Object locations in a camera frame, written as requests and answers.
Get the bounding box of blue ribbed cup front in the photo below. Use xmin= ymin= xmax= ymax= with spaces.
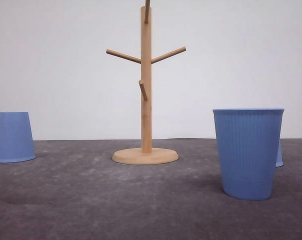
xmin=212 ymin=108 xmax=284 ymax=201

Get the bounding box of wooden mug tree stand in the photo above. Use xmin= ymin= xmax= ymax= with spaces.
xmin=106 ymin=0 xmax=186 ymax=165

